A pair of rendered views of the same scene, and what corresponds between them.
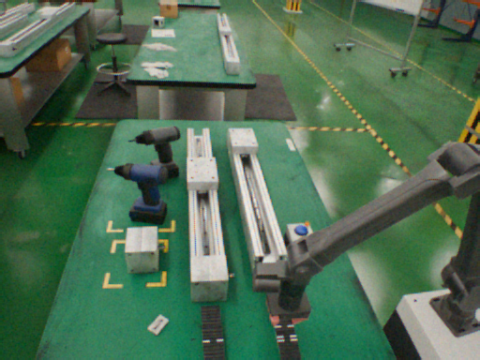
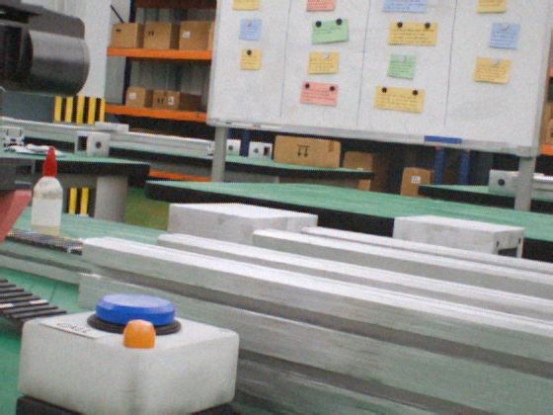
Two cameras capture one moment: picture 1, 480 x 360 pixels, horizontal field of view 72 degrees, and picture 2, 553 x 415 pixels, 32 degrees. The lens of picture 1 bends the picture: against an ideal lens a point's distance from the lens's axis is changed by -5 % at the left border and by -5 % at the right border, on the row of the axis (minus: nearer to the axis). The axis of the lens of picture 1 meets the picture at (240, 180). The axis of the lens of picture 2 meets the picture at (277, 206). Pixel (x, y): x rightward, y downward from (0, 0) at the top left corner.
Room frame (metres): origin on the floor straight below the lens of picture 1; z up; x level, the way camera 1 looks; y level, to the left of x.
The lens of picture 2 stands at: (1.25, -0.52, 0.94)
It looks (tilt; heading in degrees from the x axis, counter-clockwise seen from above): 4 degrees down; 135
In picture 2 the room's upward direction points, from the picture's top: 6 degrees clockwise
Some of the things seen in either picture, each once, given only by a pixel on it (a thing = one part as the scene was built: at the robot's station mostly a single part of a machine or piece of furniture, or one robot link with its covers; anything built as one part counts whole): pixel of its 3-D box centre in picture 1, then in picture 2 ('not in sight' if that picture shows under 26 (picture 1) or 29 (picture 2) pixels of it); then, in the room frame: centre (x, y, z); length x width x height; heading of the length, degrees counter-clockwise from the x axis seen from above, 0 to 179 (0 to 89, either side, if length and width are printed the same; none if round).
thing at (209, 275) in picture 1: (212, 277); (232, 264); (0.64, 0.05, 0.83); 0.12 x 0.09 x 0.10; 101
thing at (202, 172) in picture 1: (202, 175); not in sight; (1.07, 0.15, 0.87); 0.16 x 0.11 x 0.07; 11
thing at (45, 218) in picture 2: not in sight; (47, 192); (0.15, 0.16, 0.84); 0.04 x 0.04 x 0.12
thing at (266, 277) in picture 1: (279, 272); (14, 18); (0.53, -0.11, 1.02); 0.12 x 0.09 x 0.12; 94
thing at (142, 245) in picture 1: (146, 249); (450, 272); (0.72, 0.26, 0.83); 0.11 x 0.10 x 0.10; 103
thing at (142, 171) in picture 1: (139, 191); not in sight; (0.92, 0.34, 0.89); 0.20 x 0.08 x 0.22; 88
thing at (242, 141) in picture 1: (242, 143); not in sight; (1.36, 0.01, 0.87); 0.16 x 0.11 x 0.07; 11
